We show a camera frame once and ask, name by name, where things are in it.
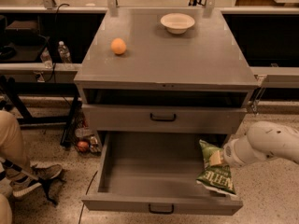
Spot green jalapeno chip bag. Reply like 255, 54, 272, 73
196, 140, 236, 197

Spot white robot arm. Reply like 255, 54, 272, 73
209, 121, 299, 167

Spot open grey drawer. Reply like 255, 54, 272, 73
82, 132, 243, 216

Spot grey drawer cabinet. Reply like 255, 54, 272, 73
75, 7, 257, 146

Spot closed grey drawer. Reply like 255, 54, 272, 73
82, 105, 247, 134

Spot snack packets on floor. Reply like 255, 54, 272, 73
74, 119, 102, 154

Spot white bowl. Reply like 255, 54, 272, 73
160, 13, 195, 35

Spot orange fruit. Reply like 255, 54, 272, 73
110, 38, 126, 55

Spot clear water bottle right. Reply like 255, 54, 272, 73
58, 41, 73, 69

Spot clear water bottle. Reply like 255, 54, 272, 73
40, 49, 53, 69
58, 41, 73, 69

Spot grey sneaker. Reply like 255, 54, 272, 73
10, 164, 63, 198

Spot clear water bottle left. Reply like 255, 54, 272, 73
40, 49, 53, 69

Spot person's beige trouser leg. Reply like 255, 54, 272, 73
0, 110, 30, 224

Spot black box on shelf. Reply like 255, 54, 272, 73
6, 21, 39, 43

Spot black cable on floor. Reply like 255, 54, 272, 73
78, 170, 99, 224

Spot black table frame leg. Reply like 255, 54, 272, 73
60, 94, 80, 148

